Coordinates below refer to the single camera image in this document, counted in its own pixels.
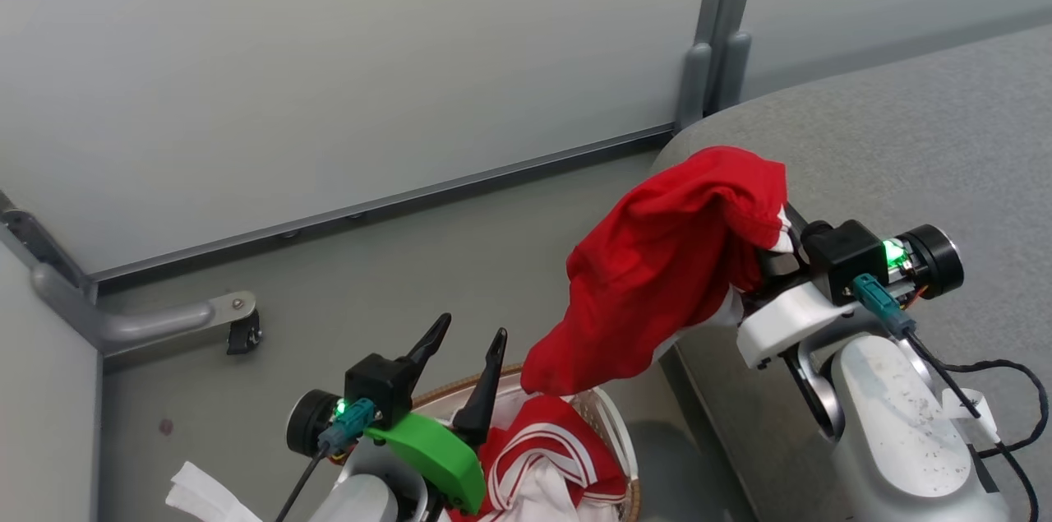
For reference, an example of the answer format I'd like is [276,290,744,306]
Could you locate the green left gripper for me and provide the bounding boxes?
[365,313,509,515]

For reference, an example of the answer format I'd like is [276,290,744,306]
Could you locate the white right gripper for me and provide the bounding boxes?
[736,203,861,372]

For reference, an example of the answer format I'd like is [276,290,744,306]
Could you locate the plain red garment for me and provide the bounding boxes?
[520,146,789,399]

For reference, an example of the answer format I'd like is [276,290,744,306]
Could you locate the wicker laundry basket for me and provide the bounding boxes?
[409,364,643,522]

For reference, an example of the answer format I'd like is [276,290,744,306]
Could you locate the red garment with white stripes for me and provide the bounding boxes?
[448,394,630,522]

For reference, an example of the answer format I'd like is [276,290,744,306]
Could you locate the grey fabric sofa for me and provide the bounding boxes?
[652,23,1052,522]

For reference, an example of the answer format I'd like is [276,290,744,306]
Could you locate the grey partition posts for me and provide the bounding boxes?
[674,0,767,133]

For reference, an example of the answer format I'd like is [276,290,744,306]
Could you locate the black caster wheel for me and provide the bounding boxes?
[227,312,264,357]

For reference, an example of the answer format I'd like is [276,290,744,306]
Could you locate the white paper tag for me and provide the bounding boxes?
[164,460,265,522]

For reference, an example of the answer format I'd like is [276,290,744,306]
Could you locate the grey partition bottom rail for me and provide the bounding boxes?
[82,122,676,286]

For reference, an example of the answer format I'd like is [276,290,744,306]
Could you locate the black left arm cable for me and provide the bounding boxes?
[274,399,379,522]

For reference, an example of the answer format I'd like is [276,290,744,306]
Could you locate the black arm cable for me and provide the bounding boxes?
[851,274,1050,522]
[274,399,379,522]

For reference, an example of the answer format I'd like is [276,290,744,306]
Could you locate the small white cable label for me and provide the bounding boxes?
[940,387,1001,446]

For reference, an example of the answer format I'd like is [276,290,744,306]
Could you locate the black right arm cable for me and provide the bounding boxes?
[851,274,1050,522]

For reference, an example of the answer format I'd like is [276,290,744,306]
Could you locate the grey partition foot bracket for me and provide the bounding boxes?
[31,262,259,358]

